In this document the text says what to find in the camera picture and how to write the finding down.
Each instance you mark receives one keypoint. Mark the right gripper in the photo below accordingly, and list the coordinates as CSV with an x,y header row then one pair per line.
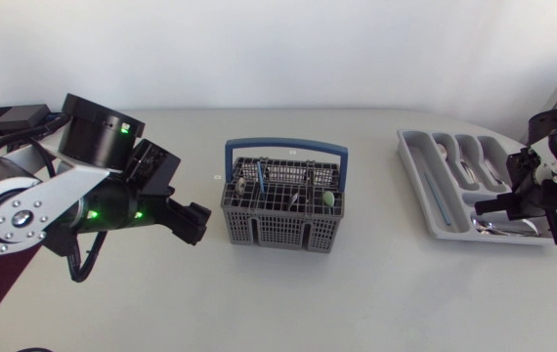
x,y
549,195

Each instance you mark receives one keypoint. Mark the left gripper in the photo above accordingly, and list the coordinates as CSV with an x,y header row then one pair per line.
x,y
188,222

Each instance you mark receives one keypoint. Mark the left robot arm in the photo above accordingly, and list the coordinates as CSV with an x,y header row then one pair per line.
x,y
63,188

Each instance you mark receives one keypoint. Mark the grey cutlery basket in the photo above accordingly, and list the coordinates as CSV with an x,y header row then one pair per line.
x,y
282,225

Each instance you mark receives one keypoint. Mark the grey cutlery tray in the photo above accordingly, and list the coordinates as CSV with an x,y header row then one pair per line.
x,y
417,166

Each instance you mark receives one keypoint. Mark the steel spoon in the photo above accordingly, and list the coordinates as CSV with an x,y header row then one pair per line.
x,y
494,172
498,229
241,186
442,152
468,168

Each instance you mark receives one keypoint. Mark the blue plastic chopstick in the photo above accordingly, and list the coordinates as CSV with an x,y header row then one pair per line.
x,y
260,177
437,198

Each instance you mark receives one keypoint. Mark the steel fork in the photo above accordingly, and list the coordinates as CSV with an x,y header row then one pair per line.
x,y
292,201

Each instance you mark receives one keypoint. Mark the green plastic spoon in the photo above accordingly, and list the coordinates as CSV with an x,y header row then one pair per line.
x,y
328,198

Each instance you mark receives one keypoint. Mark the black power brick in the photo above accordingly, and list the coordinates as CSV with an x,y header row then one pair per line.
x,y
7,118

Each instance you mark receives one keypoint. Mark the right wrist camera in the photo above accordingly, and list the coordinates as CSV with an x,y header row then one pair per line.
x,y
522,171

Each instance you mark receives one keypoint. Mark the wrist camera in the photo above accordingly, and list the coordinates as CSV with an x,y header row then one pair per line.
x,y
154,163
522,171

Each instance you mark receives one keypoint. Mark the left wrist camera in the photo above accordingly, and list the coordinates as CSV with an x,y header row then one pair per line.
x,y
154,163

